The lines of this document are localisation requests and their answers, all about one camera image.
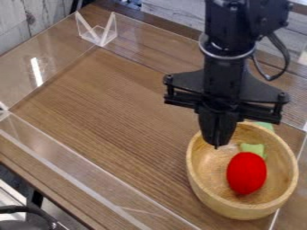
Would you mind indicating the clear acrylic front wall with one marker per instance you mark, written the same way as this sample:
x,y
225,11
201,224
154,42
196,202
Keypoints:
x,y
104,202

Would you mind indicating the clear acrylic corner bracket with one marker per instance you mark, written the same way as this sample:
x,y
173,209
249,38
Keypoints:
x,y
97,35

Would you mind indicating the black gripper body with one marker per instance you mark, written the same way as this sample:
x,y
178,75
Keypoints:
x,y
224,87

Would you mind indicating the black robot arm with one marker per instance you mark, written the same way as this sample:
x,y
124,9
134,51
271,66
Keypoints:
x,y
236,23

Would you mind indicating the wooden bowl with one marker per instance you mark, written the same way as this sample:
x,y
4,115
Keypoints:
x,y
205,166

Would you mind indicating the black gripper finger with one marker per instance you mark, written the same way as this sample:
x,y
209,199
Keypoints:
x,y
226,125
208,124

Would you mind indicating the red felt strawberry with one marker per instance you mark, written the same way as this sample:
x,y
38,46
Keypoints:
x,y
245,170

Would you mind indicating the green felt piece behind bowl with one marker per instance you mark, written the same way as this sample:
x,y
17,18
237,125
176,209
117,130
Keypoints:
x,y
263,125

